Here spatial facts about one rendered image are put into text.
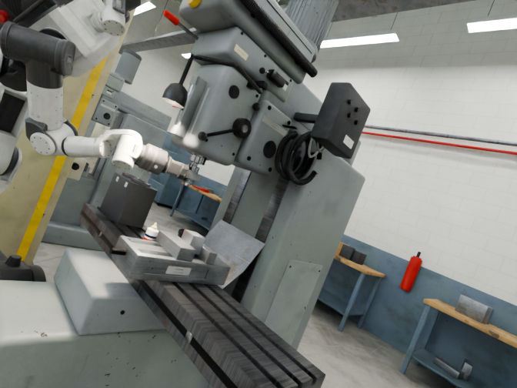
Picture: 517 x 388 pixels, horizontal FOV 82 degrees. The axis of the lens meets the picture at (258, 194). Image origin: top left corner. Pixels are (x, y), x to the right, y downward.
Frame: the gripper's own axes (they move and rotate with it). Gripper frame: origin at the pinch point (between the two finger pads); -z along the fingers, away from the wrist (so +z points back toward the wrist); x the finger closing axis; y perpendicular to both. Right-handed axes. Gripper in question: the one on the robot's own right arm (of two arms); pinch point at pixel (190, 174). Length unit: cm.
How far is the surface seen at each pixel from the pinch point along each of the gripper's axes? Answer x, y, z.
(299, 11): 0, -78, -16
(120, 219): 28.0, 29.4, 11.1
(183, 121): -4.8, -15.9, 11.1
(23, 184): 163, 55, 56
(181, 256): -24.3, 23.3, 0.9
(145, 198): 30.0, 17.9, 4.6
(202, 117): -9.5, -19.3, 7.1
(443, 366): 33, 91, -366
